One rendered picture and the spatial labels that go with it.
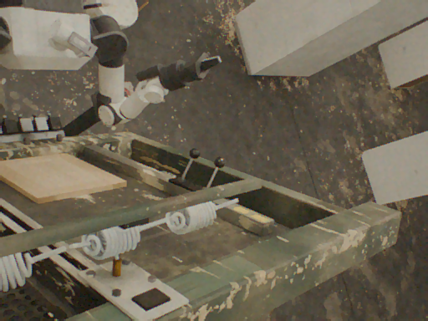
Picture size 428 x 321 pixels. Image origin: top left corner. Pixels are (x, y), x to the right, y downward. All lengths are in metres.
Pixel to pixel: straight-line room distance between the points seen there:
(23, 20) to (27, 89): 1.53
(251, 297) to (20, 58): 1.01
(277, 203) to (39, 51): 0.89
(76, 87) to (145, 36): 0.77
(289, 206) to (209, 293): 0.77
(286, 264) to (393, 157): 4.29
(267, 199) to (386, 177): 3.73
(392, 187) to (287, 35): 2.07
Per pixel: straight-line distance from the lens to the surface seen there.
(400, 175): 5.26
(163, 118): 3.54
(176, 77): 1.61
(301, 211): 1.59
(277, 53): 4.15
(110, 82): 1.82
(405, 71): 6.49
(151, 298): 0.85
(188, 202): 0.87
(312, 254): 1.11
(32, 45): 1.61
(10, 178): 1.73
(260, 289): 1.00
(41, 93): 3.13
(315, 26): 3.96
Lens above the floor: 2.63
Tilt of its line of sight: 45 degrees down
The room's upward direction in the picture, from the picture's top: 67 degrees clockwise
